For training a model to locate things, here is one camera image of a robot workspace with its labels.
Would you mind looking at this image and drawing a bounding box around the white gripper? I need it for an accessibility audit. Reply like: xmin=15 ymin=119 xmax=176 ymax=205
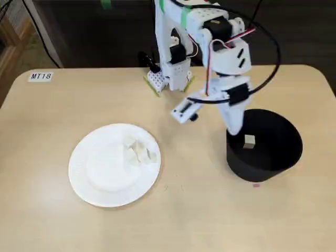
xmin=209 ymin=76 xmax=253 ymax=136

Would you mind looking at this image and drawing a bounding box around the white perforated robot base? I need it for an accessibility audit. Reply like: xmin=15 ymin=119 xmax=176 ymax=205
xmin=146 ymin=70 xmax=170 ymax=94

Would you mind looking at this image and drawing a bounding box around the black round pot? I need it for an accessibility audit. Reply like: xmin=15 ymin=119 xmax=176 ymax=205
xmin=226 ymin=109 xmax=304 ymax=183

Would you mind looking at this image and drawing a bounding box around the white paper plate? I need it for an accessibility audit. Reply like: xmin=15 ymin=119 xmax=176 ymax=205
xmin=68 ymin=123 xmax=161 ymax=208

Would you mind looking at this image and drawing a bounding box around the black table clamp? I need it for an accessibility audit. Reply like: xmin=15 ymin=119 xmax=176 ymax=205
xmin=138 ymin=51 xmax=161 ymax=74

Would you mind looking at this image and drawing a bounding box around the white MT18 label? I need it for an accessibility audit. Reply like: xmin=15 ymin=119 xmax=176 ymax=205
xmin=28 ymin=72 xmax=53 ymax=82

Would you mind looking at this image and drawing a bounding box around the light wooden shelf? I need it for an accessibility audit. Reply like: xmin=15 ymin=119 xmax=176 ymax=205
xmin=0 ymin=15 xmax=36 ymax=106

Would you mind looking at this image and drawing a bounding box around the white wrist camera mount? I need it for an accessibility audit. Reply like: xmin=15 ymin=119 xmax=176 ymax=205
xmin=172 ymin=90 xmax=226 ymax=124

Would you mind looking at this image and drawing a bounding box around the red white servo wire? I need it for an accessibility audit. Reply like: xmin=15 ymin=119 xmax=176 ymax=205
xmin=187 ymin=33 xmax=200 ymax=58

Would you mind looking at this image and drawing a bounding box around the red black servo wire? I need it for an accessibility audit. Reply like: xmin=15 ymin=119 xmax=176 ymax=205
xmin=206 ymin=26 xmax=257 ymax=96

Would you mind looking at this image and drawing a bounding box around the yellow-green base plate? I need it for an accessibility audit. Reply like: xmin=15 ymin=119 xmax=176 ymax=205
xmin=143 ymin=75 xmax=196 ymax=98

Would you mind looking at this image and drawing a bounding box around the thin black power cable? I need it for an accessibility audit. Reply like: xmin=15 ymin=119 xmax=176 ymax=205
xmin=250 ymin=0 xmax=263 ymax=20

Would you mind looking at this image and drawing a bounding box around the grey metal post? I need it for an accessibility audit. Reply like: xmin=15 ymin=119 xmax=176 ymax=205
xmin=30 ymin=0 xmax=65 ymax=68

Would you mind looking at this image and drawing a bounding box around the thin black floor cable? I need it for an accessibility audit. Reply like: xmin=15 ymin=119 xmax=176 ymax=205
xmin=22 ymin=0 xmax=60 ymax=68

